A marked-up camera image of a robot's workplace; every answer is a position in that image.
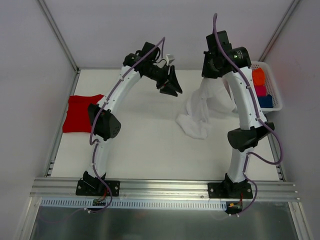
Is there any white t shirt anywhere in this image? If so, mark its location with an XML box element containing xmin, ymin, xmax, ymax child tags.
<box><xmin>175</xmin><ymin>78</ymin><xmax>237</xmax><ymax>140</ymax></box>

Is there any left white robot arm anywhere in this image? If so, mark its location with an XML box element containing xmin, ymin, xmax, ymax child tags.
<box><xmin>79</xmin><ymin>40</ymin><xmax>183</xmax><ymax>195</ymax></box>

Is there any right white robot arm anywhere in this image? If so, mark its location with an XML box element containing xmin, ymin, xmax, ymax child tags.
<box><xmin>202</xmin><ymin>31</ymin><xmax>275</xmax><ymax>199</ymax></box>

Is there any orange t shirt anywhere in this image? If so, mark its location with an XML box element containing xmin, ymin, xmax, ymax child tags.
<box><xmin>252</xmin><ymin>67</ymin><xmax>266</xmax><ymax>86</ymax></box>

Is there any pink t shirt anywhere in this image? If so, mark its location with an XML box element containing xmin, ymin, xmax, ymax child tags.
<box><xmin>254</xmin><ymin>85</ymin><xmax>268</xmax><ymax>98</ymax></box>

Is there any white plastic basket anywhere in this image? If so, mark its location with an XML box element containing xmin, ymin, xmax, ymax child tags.
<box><xmin>251</xmin><ymin>61</ymin><xmax>283</xmax><ymax>115</ymax></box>

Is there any blue t shirt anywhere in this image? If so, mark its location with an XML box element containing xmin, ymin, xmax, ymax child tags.
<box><xmin>257</xmin><ymin>94</ymin><xmax>273</xmax><ymax>108</ymax></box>

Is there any folded red t shirt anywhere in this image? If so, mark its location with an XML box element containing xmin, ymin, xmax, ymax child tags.
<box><xmin>62</xmin><ymin>94</ymin><xmax>104</xmax><ymax>133</ymax></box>

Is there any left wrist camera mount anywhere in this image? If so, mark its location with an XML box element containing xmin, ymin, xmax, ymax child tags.
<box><xmin>164</xmin><ymin>54</ymin><xmax>175</xmax><ymax>66</ymax></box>

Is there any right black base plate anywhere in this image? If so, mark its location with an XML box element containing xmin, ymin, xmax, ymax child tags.
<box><xmin>207</xmin><ymin>181</ymin><xmax>253</xmax><ymax>200</ymax></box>

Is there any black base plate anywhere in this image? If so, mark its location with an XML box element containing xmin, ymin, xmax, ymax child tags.
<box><xmin>75</xmin><ymin>175</ymin><xmax>120</xmax><ymax>197</ymax></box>
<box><xmin>207</xmin><ymin>181</ymin><xmax>253</xmax><ymax>200</ymax></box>

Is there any white slotted cable duct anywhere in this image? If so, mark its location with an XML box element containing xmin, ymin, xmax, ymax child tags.
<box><xmin>40</xmin><ymin>197</ymin><xmax>227</xmax><ymax>211</ymax></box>

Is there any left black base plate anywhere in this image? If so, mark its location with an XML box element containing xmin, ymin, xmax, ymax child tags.
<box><xmin>75</xmin><ymin>175</ymin><xmax>120</xmax><ymax>197</ymax></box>

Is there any aluminium mounting rail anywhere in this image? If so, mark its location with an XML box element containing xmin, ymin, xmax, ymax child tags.
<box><xmin>30</xmin><ymin>177</ymin><xmax>301</xmax><ymax>203</ymax></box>

